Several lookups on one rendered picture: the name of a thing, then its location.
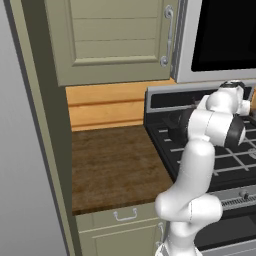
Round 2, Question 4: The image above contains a dark pot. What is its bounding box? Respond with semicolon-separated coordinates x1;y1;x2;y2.
166;110;192;141

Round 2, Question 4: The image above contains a black and silver stove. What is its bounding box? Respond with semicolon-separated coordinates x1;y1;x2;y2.
143;79;256;256

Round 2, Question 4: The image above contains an olive tall cabinet panel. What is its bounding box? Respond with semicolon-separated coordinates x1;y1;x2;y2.
3;0;83;256

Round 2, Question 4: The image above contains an olive drawer front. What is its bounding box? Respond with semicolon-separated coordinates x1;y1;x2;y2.
75;202;162;233

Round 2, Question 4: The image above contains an olive base cupboard door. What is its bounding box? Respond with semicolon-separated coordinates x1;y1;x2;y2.
78;219;168;256

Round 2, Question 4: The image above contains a silver microwave oven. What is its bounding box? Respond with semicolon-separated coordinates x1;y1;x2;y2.
170;0;256;85

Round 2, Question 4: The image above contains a dark stove knob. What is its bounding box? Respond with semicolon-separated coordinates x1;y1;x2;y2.
239;189;251;201

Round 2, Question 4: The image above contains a black oven door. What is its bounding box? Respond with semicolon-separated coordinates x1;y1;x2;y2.
194;213;256;256

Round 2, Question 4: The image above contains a silver drawer handle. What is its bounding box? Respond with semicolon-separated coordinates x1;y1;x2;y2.
112;207;139;223

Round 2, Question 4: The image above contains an olive wall cupboard door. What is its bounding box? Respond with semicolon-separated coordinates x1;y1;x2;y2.
44;0;176;87

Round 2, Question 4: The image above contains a silver wall cupboard door handle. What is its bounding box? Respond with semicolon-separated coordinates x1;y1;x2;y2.
159;4;175;68

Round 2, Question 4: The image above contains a silver base cupboard door handle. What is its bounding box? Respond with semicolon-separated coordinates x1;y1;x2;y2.
155;222;166;250

